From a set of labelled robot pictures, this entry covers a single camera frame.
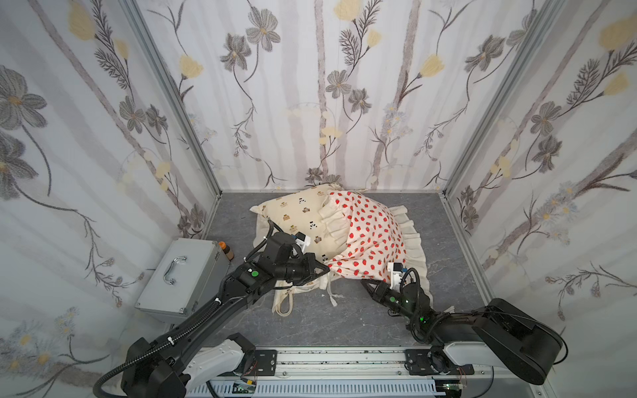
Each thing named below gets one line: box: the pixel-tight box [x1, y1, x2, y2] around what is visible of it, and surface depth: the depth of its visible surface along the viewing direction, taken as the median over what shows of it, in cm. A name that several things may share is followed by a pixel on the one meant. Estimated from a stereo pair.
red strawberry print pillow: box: [318, 190, 434, 308], surface depth 90 cm
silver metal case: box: [134, 237, 231, 326], surface depth 77 cm
